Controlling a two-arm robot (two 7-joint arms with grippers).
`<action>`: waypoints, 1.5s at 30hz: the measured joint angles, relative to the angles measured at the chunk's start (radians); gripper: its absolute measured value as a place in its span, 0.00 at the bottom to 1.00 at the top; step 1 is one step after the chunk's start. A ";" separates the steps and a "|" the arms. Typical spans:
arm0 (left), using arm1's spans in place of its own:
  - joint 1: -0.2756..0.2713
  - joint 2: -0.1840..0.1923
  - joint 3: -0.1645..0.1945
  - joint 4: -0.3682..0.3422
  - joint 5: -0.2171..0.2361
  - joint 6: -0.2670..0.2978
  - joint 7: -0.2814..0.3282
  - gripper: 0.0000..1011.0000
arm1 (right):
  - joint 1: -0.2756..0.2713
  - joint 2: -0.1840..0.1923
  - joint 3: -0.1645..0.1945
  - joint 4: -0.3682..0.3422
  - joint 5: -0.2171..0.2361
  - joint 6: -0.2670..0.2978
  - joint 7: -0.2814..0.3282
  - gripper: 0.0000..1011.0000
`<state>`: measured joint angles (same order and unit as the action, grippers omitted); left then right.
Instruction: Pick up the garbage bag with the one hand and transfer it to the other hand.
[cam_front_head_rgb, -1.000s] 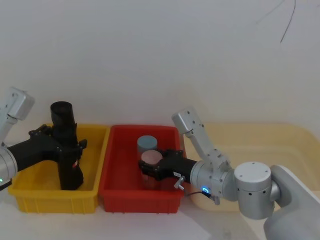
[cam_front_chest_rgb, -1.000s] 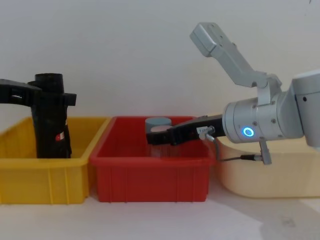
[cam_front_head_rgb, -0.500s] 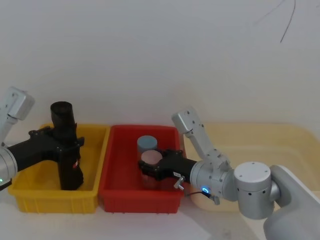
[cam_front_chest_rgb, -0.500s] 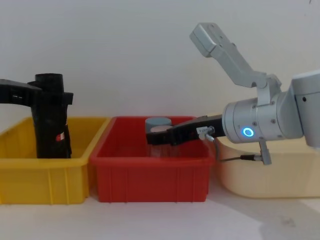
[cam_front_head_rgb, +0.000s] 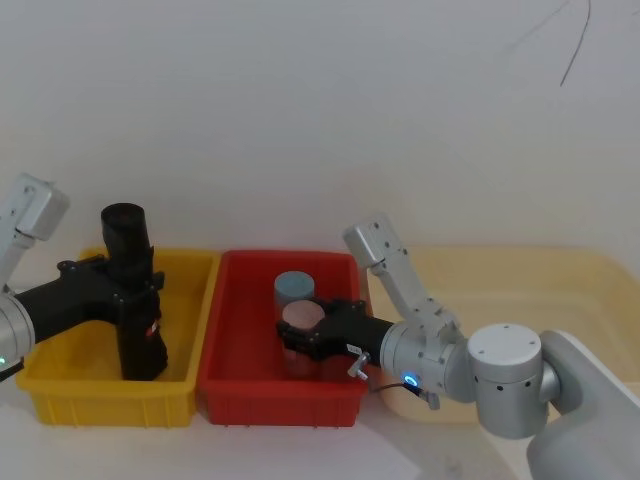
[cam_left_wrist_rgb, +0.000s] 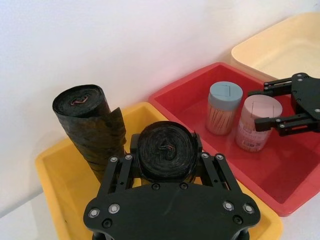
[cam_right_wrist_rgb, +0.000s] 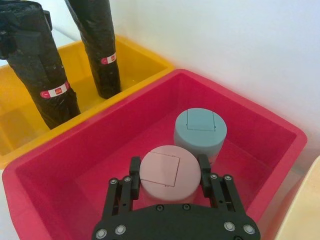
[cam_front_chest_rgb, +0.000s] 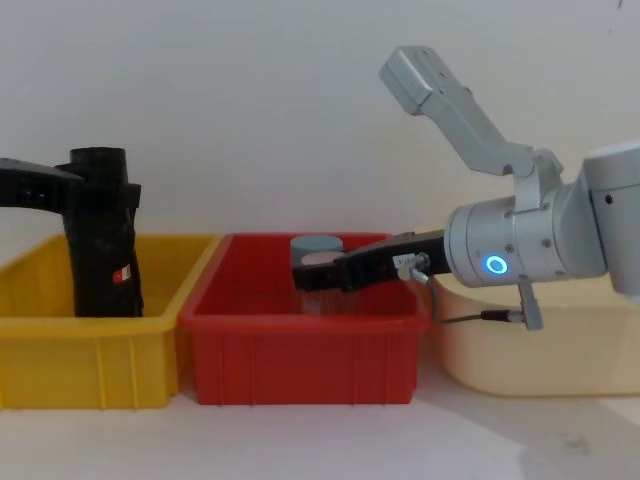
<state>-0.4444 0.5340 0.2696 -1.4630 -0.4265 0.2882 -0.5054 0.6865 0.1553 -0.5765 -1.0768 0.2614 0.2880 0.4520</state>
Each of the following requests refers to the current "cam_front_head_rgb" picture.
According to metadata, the red plastic bin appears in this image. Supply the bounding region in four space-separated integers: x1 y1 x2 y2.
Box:
198 249 372 429

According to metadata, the yellow plastic bin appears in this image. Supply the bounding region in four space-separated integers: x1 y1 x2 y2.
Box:
15 248 222 429

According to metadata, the pink cylinder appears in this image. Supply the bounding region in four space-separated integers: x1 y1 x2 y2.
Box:
280 301 327 381

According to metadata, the tall black bottle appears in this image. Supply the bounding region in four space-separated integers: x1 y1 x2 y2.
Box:
99 202 169 382

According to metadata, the thin dark gripper cable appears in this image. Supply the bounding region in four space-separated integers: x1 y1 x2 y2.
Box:
348 351 442 410

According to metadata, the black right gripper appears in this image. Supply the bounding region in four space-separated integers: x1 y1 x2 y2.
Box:
276 297 390 368

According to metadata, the blue cylinder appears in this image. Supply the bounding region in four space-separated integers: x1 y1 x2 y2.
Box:
273 271 316 322

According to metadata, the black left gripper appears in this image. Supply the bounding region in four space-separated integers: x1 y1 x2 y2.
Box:
13 253 167 347

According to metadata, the cream plastic bin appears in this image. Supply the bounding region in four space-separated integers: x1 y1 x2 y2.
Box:
367 244 640 427

